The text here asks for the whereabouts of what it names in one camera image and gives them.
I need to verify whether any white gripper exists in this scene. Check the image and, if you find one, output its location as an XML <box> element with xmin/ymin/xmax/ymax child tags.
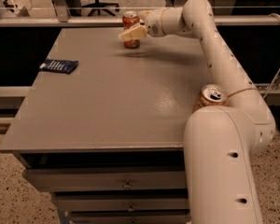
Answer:
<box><xmin>118</xmin><ymin>9</ymin><xmax>165</xmax><ymax>42</ymax></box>

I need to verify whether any red coke can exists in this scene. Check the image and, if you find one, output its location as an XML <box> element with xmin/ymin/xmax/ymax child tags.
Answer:
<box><xmin>122</xmin><ymin>10</ymin><xmax>140</xmax><ymax>49</ymax></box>

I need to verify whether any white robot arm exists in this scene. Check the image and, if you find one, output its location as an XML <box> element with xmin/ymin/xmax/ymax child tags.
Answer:
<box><xmin>119</xmin><ymin>0</ymin><xmax>275</xmax><ymax>224</ymax></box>

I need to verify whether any gold soda can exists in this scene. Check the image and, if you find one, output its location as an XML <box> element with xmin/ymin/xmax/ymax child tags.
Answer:
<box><xmin>193</xmin><ymin>84</ymin><xmax>228</xmax><ymax>112</ymax></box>

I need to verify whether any grey drawer cabinet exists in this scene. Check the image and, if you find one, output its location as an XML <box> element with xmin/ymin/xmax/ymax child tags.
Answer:
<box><xmin>0</xmin><ymin>26</ymin><xmax>214</xmax><ymax>224</ymax></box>

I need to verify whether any top cabinet drawer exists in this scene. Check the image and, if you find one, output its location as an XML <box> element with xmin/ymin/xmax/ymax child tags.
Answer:
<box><xmin>23</xmin><ymin>166</ymin><xmax>187</xmax><ymax>192</ymax></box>

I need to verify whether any cabinet drawer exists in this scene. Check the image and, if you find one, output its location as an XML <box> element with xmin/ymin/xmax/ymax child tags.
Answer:
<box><xmin>52</xmin><ymin>191</ymin><xmax>189</xmax><ymax>212</ymax></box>
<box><xmin>23</xmin><ymin>166</ymin><xmax>187</xmax><ymax>192</ymax></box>
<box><xmin>70</xmin><ymin>210</ymin><xmax>190</xmax><ymax>224</ymax></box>

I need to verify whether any middle cabinet drawer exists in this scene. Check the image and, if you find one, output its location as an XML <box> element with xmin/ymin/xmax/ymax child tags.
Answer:
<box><xmin>52</xmin><ymin>191</ymin><xmax>189</xmax><ymax>212</ymax></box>

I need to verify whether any bottom cabinet drawer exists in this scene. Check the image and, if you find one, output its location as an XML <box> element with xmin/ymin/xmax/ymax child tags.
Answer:
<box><xmin>70</xmin><ymin>210</ymin><xmax>190</xmax><ymax>224</ymax></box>

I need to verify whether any metal railing frame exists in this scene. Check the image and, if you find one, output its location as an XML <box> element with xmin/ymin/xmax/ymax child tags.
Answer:
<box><xmin>0</xmin><ymin>0</ymin><xmax>280</xmax><ymax>28</ymax></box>

